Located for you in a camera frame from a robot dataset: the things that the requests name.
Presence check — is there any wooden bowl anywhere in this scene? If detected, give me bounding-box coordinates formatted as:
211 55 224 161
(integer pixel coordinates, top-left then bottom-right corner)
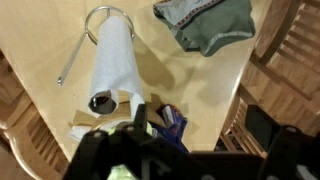
93 99 168 133

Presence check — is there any wooden slat-back chair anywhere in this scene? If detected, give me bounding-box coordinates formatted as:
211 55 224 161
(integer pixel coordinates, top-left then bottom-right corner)
218 94 269 159
253 0 320 101
0 99 72 180

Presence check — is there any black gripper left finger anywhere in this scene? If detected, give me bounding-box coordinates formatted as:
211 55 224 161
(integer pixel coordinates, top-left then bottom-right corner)
63 103 191 180

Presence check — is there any white paper napkin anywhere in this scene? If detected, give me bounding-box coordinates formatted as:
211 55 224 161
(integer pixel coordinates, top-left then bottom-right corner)
68 124 94 142

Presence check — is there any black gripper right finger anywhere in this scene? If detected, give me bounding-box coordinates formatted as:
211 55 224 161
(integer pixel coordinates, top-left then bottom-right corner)
244 104 320 180

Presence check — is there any large blue snack bag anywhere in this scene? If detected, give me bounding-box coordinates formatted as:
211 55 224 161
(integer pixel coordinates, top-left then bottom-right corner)
156 104 189 153

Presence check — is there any metal wire paper towel holder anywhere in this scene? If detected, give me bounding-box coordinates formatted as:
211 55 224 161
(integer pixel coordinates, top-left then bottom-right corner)
57 5 136 87

